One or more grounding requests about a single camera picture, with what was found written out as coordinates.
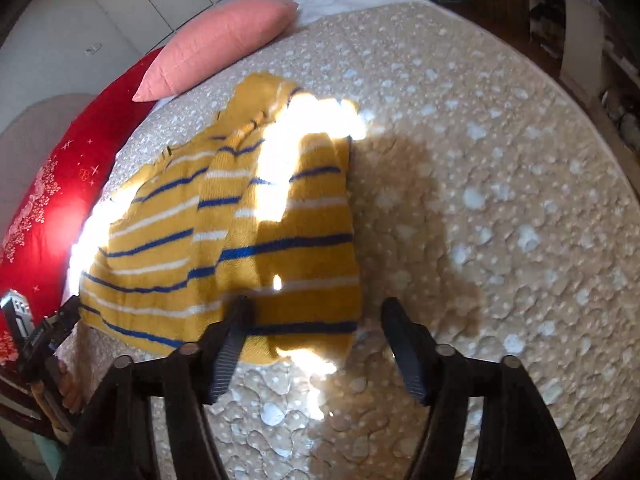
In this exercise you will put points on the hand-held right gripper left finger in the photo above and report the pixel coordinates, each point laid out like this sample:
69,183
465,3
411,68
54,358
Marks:
227,350

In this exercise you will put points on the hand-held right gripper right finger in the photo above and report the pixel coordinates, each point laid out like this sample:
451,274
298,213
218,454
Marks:
405,350

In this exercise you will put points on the yellow striped knit sweater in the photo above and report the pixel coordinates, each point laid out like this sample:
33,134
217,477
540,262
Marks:
280,260

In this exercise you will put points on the person's left hand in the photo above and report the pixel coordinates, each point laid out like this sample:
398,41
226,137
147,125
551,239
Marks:
71,385

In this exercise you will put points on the red floral pillow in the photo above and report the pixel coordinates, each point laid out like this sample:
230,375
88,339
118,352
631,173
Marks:
60,180

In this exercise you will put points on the beige patterned bed blanket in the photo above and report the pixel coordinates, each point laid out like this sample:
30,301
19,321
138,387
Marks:
500,210

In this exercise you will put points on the grey arched headboard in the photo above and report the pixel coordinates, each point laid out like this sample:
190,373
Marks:
30,130

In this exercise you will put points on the pink pillow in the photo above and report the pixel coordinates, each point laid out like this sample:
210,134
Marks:
220,40

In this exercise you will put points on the white shelf unit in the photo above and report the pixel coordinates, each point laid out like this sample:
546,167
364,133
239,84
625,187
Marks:
582,35

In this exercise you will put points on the white wall socket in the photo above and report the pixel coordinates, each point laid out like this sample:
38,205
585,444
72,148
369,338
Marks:
93,49

